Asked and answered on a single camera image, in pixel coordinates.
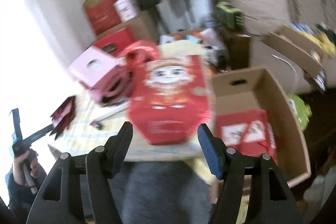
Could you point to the large brown cardboard box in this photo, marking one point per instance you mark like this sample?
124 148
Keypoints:
142 27

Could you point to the dark wooden side table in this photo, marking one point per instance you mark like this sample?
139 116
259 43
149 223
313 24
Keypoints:
238 45

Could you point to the red mooncake gift box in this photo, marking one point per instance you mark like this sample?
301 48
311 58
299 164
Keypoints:
115 42

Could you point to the red cartoon gift bag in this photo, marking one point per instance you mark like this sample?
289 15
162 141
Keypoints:
171 98

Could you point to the brown fabric sofa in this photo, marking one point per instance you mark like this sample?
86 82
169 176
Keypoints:
310 12

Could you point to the white curtain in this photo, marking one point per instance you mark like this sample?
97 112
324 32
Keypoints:
39 40

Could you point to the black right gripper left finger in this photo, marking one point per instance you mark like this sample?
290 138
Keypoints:
116 149

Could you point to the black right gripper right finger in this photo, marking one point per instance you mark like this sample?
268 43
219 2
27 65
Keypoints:
212 151

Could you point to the pink flat box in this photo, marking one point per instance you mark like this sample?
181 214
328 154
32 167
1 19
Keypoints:
91 66

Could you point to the cardboard tray with snacks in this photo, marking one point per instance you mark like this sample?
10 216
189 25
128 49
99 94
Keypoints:
310 57

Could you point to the green black portable device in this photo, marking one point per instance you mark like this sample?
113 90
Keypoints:
229 16

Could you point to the yellow plastic bag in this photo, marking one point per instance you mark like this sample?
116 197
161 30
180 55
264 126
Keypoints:
321 39

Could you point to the open cardboard box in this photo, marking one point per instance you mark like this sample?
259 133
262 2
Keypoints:
253 115

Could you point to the green cartoon kids case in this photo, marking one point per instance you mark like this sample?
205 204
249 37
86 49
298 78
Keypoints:
301 110

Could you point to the shiny red foil decoration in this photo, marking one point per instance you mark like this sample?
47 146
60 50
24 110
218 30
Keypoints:
139 52

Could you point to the red gift box upright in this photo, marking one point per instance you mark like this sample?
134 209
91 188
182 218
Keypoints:
102 15

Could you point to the dark red paper bag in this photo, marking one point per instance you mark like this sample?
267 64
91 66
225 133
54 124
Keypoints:
63 116

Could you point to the person's left hand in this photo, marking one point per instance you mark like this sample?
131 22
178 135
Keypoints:
28 161

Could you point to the yellow checkered tablecloth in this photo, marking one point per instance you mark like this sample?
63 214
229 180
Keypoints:
94 124

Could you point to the dark red open box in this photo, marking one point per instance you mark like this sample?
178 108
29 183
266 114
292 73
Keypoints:
113 88

